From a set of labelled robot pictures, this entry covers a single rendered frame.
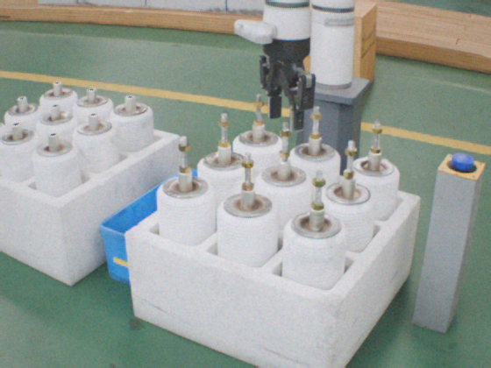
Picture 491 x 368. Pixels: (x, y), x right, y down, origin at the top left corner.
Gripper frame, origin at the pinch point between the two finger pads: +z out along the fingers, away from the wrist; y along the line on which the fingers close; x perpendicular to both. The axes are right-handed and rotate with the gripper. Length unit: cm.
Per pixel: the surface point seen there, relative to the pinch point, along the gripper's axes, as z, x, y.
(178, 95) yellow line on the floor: 36, -26, 113
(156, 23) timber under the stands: 33, -55, 213
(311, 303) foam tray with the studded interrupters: 19.0, 8.5, -23.3
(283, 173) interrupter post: 9.8, 0.5, -0.7
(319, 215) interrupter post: 8.6, 4.1, -17.3
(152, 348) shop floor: 36.0, 27.0, -3.5
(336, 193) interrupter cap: 10.7, -4.5, -9.1
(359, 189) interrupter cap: 10.6, -8.6, -9.9
